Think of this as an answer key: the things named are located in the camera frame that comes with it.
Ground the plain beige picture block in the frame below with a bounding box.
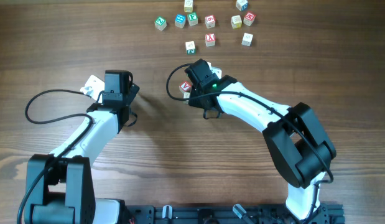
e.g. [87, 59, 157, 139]
[183, 92, 190, 105]

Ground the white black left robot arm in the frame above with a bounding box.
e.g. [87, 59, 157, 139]
[17, 70, 139, 223]

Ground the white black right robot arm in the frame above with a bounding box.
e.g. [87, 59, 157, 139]
[185, 59, 336, 223]

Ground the green J letter block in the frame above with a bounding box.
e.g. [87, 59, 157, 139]
[185, 41, 196, 54]

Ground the red Y letter block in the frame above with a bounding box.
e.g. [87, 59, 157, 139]
[205, 34, 216, 47]

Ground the beige picture block right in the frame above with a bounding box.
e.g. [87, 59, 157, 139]
[241, 33, 253, 47]

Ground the red 9 number block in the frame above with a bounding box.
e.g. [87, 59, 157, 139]
[205, 15, 216, 29]

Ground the green F letter block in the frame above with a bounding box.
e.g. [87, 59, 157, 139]
[188, 12, 198, 26]

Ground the blue letter block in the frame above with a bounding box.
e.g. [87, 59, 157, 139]
[175, 14, 186, 29]

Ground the yellow picture block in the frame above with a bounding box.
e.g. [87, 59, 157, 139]
[231, 15, 243, 29]

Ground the green Z letter block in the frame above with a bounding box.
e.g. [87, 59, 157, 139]
[154, 16, 167, 31]

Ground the red M letter block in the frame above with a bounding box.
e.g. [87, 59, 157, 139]
[243, 12, 256, 26]

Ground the yellow edged top block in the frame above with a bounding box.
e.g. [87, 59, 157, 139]
[183, 0, 193, 12]

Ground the blue edged top block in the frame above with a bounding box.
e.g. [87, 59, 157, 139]
[236, 0, 249, 11]

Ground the black right camera cable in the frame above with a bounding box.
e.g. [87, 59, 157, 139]
[165, 63, 335, 223]

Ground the black camera cable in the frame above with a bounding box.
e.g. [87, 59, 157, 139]
[16, 89, 96, 224]
[165, 63, 335, 223]

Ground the black left camera cable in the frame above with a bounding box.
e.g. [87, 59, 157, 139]
[16, 89, 96, 224]

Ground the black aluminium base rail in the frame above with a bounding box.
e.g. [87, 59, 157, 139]
[123, 203, 346, 224]

